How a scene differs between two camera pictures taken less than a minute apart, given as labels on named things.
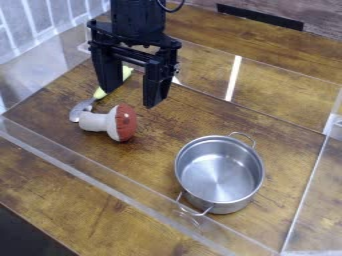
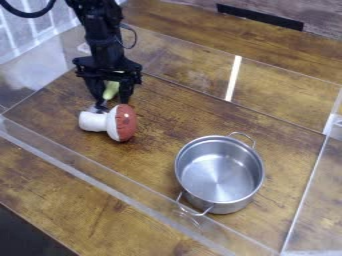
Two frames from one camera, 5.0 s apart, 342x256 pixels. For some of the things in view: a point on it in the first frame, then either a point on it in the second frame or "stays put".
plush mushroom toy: x=119 y=122 stays put
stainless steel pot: x=219 y=172 stays put
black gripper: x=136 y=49 to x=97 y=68
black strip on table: x=267 y=18 stays put
